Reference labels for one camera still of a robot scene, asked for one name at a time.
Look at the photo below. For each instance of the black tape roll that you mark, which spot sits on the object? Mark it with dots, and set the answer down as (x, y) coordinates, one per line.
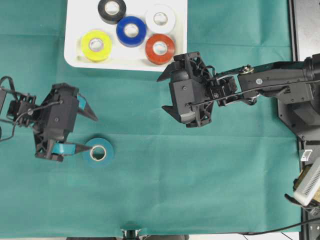
(111, 11)

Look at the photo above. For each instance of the white perforated electronics box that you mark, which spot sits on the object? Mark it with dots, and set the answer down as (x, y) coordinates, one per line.
(309, 184)

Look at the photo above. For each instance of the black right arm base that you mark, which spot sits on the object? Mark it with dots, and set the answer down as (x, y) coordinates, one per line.
(303, 118)

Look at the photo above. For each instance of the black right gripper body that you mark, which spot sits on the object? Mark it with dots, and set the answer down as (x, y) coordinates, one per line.
(212, 89)

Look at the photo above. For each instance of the blue tape roll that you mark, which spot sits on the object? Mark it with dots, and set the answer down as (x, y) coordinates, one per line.
(131, 31)

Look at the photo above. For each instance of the teal tape roll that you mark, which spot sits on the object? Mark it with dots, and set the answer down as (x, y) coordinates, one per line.
(100, 154)

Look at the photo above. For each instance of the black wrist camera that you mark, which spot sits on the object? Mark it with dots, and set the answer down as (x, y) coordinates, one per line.
(58, 120)
(185, 94)

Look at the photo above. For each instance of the yellow tape roll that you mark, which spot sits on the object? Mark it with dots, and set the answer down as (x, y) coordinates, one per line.
(96, 45)

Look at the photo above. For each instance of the white plastic tray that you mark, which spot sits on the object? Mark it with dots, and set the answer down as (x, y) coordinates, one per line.
(82, 16)

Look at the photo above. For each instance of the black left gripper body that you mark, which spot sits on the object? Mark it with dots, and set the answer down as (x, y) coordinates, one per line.
(43, 146)

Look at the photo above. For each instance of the green table cloth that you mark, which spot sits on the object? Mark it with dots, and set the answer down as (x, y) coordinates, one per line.
(228, 176)

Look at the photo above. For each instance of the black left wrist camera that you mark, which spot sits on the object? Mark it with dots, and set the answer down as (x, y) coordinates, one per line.
(58, 120)

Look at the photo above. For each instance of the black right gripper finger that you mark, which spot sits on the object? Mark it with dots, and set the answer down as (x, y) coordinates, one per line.
(167, 72)
(173, 112)

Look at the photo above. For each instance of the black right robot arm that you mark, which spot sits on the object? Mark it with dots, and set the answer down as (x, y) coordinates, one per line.
(288, 81)

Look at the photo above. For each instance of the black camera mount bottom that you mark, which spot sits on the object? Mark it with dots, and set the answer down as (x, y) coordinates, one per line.
(131, 234)

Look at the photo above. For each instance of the red tape roll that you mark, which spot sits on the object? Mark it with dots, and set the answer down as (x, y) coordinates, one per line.
(159, 49)

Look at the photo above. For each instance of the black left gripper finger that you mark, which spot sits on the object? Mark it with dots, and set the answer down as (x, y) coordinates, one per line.
(69, 149)
(84, 109)

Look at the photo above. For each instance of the white tape roll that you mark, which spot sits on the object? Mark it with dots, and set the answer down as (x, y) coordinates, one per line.
(160, 19)

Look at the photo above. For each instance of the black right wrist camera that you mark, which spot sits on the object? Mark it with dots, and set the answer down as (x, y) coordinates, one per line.
(185, 94)

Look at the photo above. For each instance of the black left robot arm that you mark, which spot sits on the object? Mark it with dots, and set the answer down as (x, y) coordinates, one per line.
(22, 110)

